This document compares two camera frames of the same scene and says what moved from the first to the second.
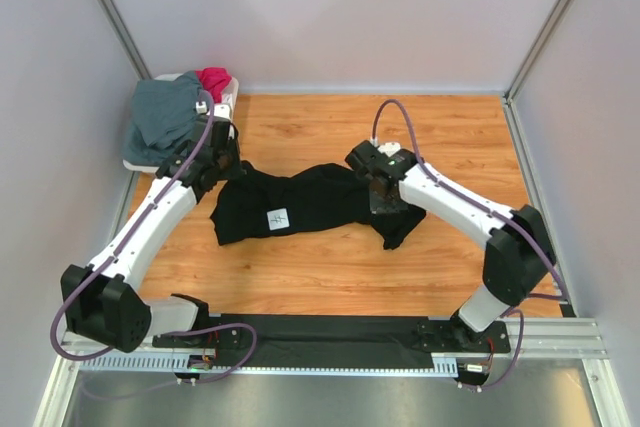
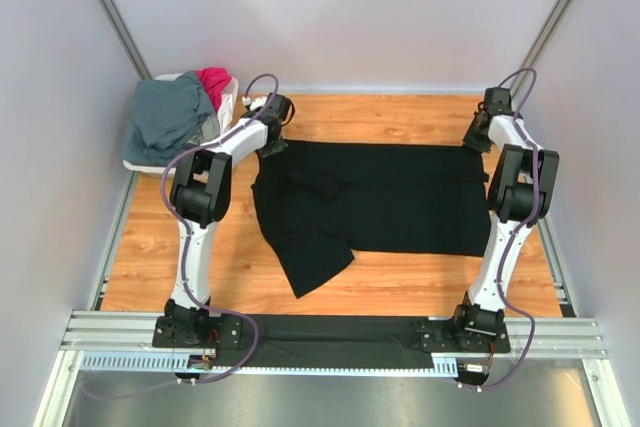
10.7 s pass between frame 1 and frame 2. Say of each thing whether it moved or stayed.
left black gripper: moved
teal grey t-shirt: stayed
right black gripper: moved
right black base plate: stayed
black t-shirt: moved
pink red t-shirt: stayed
